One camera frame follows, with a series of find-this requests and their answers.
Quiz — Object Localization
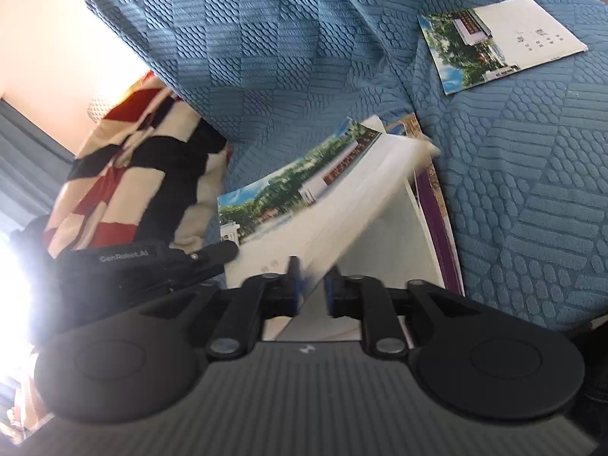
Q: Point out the white and orange book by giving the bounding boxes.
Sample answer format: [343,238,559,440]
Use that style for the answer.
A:
[261,185,431,343]

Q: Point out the blue quilted sofa cover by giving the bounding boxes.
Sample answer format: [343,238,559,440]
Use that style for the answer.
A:
[83,0,608,338]

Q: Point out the grey blue curtain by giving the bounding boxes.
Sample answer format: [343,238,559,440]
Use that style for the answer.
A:
[0,99,77,233]

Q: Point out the red black cream striped blanket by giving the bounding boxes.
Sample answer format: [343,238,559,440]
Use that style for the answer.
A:
[43,70,234,260]

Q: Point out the white lace cloth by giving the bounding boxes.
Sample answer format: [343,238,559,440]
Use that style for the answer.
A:
[88,95,111,124]

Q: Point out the purple and gold book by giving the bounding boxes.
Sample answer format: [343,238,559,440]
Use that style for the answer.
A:
[411,161,459,295]

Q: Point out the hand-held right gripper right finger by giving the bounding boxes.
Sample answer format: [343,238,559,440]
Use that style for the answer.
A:
[324,266,480,358]

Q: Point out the scenery cover notebook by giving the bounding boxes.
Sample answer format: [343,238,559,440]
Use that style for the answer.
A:
[417,0,590,97]
[217,119,385,290]

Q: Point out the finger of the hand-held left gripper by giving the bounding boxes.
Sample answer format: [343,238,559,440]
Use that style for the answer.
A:
[171,239,239,273]

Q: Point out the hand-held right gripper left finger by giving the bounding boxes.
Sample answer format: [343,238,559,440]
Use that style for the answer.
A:
[139,255,304,360]

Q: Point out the beige painting cover book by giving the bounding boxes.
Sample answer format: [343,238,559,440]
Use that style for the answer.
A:
[385,113,466,298]

